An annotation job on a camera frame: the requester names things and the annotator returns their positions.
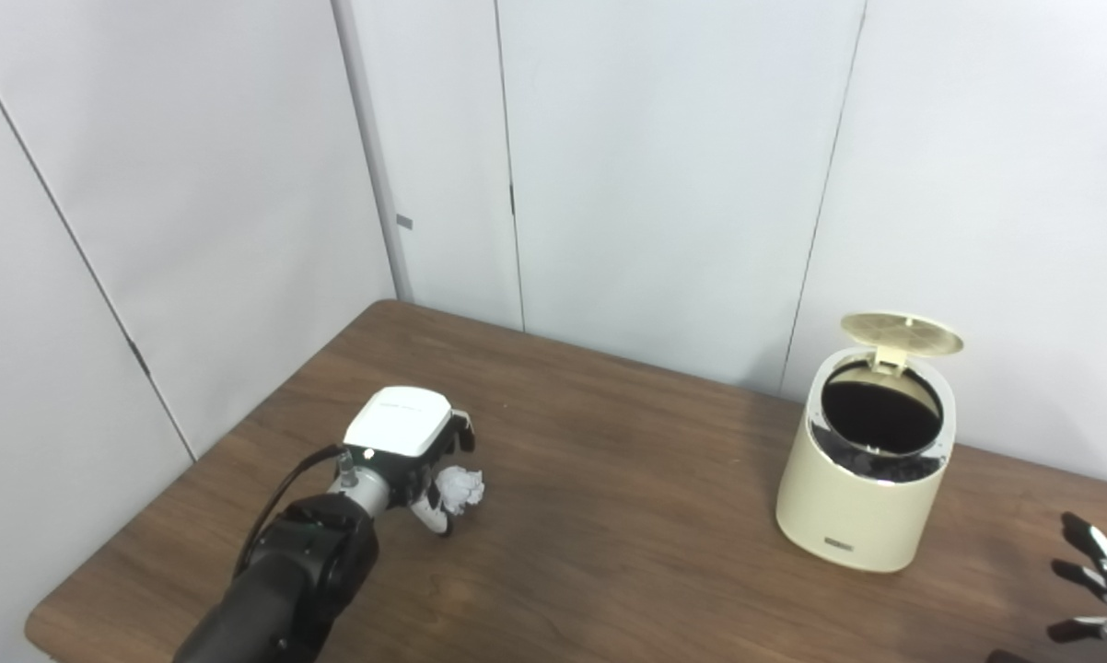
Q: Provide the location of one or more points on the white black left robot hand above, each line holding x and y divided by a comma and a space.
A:
397, 419

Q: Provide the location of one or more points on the white paper ball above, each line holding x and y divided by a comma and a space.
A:
461, 488

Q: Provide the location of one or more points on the cream-colored desktop bin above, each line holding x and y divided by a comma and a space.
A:
853, 511

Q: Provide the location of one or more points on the round cream bin lid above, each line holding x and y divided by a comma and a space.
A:
899, 333

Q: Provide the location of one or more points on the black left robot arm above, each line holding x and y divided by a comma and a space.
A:
296, 571

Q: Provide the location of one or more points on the black bin liner bag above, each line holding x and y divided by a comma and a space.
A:
880, 414

